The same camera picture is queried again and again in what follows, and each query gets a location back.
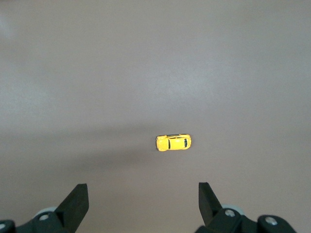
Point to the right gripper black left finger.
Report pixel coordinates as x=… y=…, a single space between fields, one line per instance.
x=73 y=206

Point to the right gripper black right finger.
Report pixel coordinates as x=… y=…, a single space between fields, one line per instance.
x=209 y=206

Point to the yellow beetle toy car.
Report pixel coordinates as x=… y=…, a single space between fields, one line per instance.
x=173 y=143

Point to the brown table mat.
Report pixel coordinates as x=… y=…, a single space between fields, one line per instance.
x=97 y=72

